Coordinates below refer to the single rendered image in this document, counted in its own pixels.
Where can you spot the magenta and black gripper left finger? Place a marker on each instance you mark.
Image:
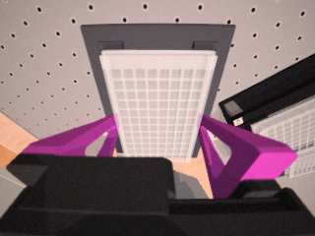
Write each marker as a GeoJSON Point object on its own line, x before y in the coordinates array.
{"type": "Point", "coordinates": [75, 141]}

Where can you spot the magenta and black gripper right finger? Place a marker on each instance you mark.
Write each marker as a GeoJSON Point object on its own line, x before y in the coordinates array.
{"type": "Point", "coordinates": [253, 157]}

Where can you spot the white well plate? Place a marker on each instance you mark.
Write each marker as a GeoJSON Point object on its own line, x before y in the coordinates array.
{"type": "Point", "coordinates": [158, 95]}
{"type": "Point", "coordinates": [293, 125]}
{"type": "Point", "coordinates": [305, 163]}

